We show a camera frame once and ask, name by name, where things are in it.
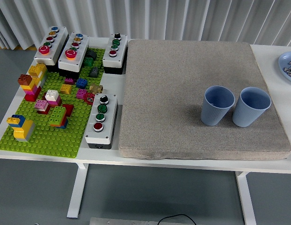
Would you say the blue ribbed cup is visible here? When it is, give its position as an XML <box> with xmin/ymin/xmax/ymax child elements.
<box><xmin>200</xmin><ymin>85</ymin><xmax>235</xmax><ymax>127</ymax></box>
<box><xmin>231</xmin><ymin>87</ymin><xmax>272</xmax><ymax>128</ymax></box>

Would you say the grey-brown padded mat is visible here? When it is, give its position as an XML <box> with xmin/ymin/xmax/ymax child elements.
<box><xmin>119</xmin><ymin>39</ymin><xmax>291</xmax><ymax>161</ymax></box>

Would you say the four-button control box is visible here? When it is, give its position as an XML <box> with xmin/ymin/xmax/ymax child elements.
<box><xmin>84</xmin><ymin>93</ymin><xmax>119</xmax><ymax>150</ymax></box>
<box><xmin>102</xmin><ymin>33</ymin><xmax>128</xmax><ymax>75</ymax></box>

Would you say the brass pipe fitting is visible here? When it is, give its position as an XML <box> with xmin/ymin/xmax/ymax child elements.
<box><xmin>89</xmin><ymin>83</ymin><xmax>104</xmax><ymax>94</ymax></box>

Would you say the red valve handwheel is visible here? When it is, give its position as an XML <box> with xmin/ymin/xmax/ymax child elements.
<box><xmin>83</xmin><ymin>92</ymin><xmax>96</xmax><ymax>105</ymax></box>

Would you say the dark green brick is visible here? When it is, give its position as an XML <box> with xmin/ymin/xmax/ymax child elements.
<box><xmin>82</xmin><ymin>57</ymin><xmax>94</xmax><ymax>68</ymax></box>

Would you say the dark grey arch brick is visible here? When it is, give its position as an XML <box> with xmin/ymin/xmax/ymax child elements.
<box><xmin>85</xmin><ymin>49</ymin><xmax>97</xmax><ymax>60</ymax></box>

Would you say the green-topped brick stack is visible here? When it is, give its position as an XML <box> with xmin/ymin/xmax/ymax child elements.
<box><xmin>48</xmin><ymin>105</ymin><xmax>69</xmax><ymax>129</ymax></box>

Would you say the five-button control box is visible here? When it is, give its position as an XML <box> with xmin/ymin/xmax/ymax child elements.
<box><xmin>58</xmin><ymin>32</ymin><xmax>90</xmax><ymax>79</ymax></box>
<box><xmin>33</xmin><ymin>25</ymin><xmax>69</xmax><ymax>72</ymax></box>

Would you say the green studded baseplate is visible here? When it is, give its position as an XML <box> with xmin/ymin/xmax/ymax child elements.
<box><xmin>0</xmin><ymin>48</ymin><xmax>106</xmax><ymax>159</ymax></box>

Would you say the white table leg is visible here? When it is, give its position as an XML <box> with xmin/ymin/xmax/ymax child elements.
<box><xmin>67</xmin><ymin>163</ymin><xmax>89</xmax><ymax>219</ymax></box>
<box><xmin>236</xmin><ymin>171</ymin><xmax>256</xmax><ymax>225</ymax></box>

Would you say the pink white red brick stack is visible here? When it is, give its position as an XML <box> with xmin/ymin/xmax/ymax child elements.
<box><xmin>34</xmin><ymin>99</ymin><xmax>51</xmax><ymax>115</ymax></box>

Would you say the white pleated curtain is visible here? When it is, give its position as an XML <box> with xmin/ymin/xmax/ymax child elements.
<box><xmin>0</xmin><ymin>0</ymin><xmax>291</xmax><ymax>50</ymax></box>

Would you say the yellow white brick stack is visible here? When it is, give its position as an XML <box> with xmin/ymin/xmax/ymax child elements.
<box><xmin>28</xmin><ymin>63</ymin><xmax>48</xmax><ymax>88</ymax></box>

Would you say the brown-topped brick tower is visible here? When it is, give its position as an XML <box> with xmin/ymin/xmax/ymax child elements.
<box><xmin>17</xmin><ymin>74</ymin><xmax>42</xmax><ymax>102</ymax></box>

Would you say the yellow blue grey brick stack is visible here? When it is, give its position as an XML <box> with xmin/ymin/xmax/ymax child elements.
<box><xmin>6</xmin><ymin>114</ymin><xmax>36</xmax><ymax>143</ymax></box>

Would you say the blue plate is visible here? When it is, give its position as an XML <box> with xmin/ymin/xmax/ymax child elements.
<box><xmin>278</xmin><ymin>51</ymin><xmax>291</xmax><ymax>84</ymax></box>

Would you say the black cable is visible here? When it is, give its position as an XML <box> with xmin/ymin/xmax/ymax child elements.
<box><xmin>158</xmin><ymin>213</ymin><xmax>197</xmax><ymax>225</ymax></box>

